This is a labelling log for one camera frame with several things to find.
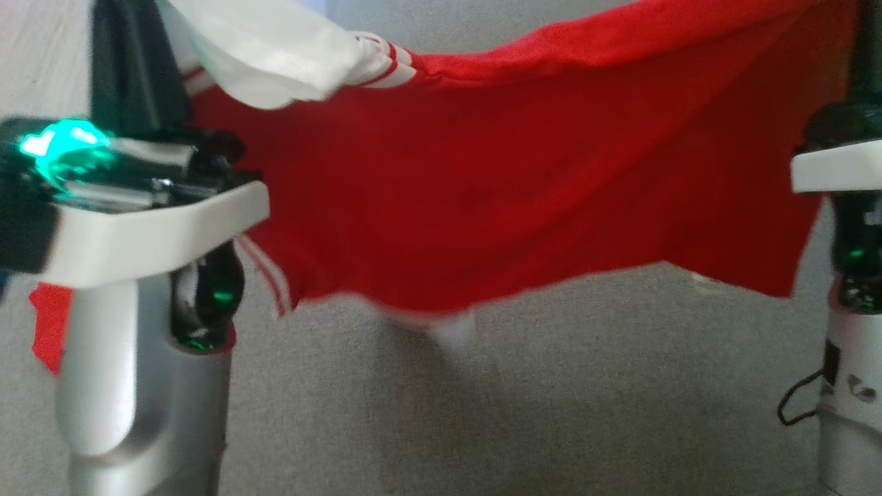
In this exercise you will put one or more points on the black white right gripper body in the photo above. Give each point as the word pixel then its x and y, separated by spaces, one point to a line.
pixel 841 169

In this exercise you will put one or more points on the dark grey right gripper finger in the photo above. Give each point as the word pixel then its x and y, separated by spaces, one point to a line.
pixel 869 48

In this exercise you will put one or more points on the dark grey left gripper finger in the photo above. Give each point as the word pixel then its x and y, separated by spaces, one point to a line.
pixel 131 62

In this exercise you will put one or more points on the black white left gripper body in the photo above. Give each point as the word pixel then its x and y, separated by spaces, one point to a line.
pixel 138 234

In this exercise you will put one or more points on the red shirt with white sleeves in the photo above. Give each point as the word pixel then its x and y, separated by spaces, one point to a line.
pixel 482 172

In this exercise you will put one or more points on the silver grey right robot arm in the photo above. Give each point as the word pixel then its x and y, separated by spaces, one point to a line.
pixel 854 344

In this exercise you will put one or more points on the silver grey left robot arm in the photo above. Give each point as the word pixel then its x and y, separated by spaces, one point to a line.
pixel 124 399

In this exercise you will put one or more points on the large grey fabric ottoman seat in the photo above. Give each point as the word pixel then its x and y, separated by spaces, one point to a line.
pixel 551 413

